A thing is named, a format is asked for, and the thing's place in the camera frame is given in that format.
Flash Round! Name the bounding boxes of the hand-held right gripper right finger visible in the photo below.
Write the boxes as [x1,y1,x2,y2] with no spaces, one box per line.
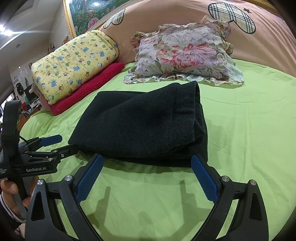
[191,154,269,241]

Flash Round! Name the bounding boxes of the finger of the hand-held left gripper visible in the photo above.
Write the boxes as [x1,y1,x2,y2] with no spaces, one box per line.
[20,134,63,150]
[24,144,78,163]

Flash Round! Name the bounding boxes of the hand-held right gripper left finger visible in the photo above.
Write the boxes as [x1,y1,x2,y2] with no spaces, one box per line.
[24,153,104,241]

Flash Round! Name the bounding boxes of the black pants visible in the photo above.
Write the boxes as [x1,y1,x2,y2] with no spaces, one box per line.
[68,81,208,168]

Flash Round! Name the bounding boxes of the person's left forearm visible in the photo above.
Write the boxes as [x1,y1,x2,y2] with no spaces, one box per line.
[0,192,26,233]

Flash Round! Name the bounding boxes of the person's left hand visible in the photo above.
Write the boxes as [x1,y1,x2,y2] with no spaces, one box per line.
[0,178,38,208]

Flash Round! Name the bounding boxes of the cluttered desk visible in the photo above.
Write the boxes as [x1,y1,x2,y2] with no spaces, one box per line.
[10,76,43,117]

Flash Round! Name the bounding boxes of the green bed sheet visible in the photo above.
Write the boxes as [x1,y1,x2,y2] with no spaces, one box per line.
[20,59,296,241]

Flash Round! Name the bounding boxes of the red towel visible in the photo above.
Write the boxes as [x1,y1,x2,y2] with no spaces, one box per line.
[49,62,125,116]

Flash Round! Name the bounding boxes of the yellow printed quilt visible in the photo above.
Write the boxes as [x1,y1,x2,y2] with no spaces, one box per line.
[31,30,119,105]

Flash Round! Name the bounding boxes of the floral ruffled pillow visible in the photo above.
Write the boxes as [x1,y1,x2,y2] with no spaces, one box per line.
[123,15,244,87]

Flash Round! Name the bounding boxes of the gold-framed landscape painting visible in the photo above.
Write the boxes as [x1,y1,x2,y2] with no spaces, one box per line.
[62,0,130,37]

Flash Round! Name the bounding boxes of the pink headboard with plaid hearts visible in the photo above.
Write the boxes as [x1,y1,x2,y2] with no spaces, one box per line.
[99,0,296,77]

